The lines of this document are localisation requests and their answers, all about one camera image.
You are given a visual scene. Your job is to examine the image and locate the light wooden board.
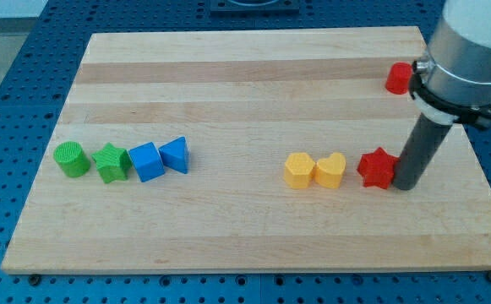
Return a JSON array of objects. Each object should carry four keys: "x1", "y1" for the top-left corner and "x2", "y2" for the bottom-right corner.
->
[{"x1": 2, "y1": 27, "x2": 491, "y2": 274}]

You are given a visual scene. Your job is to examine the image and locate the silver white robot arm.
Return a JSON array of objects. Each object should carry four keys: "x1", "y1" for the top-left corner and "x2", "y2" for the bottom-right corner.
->
[{"x1": 409, "y1": 0, "x2": 491, "y2": 129}]

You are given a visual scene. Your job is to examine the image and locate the green star block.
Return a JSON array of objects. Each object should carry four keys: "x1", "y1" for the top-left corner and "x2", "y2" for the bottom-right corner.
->
[{"x1": 91, "y1": 143, "x2": 132, "y2": 183}]

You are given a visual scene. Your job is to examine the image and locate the blue cube block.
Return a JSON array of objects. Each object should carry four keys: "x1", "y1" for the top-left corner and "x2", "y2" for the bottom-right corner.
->
[{"x1": 128, "y1": 142, "x2": 166, "y2": 182}]

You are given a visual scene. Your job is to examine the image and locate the yellow hexagon block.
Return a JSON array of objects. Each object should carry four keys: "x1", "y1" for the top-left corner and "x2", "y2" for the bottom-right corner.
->
[{"x1": 283, "y1": 152, "x2": 316, "y2": 189}]

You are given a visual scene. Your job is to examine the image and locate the green cylinder block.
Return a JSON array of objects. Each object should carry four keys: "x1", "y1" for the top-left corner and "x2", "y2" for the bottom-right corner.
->
[{"x1": 53, "y1": 141, "x2": 90, "y2": 178}]

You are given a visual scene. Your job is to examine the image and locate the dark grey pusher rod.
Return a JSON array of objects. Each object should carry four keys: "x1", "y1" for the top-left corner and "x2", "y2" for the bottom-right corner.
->
[{"x1": 392, "y1": 114, "x2": 452, "y2": 191}]

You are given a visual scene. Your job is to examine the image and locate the yellow heart block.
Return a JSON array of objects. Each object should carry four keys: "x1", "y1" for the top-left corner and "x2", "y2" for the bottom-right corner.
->
[{"x1": 314, "y1": 152, "x2": 346, "y2": 189}]

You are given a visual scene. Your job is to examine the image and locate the red star block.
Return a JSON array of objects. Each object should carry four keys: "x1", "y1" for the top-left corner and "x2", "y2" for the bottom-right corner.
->
[{"x1": 357, "y1": 147, "x2": 399, "y2": 189}]

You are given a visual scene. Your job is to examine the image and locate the red cylinder block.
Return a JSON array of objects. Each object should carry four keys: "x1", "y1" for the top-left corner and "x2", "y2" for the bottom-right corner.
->
[{"x1": 385, "y1": 62, "x2": 412, "y2": 95}]

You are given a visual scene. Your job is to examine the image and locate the blue triangle block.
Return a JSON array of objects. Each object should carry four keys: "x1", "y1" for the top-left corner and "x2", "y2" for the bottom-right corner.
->
[{"x1": 159, "y1": 137, "x2": 189, "y2": 174}]

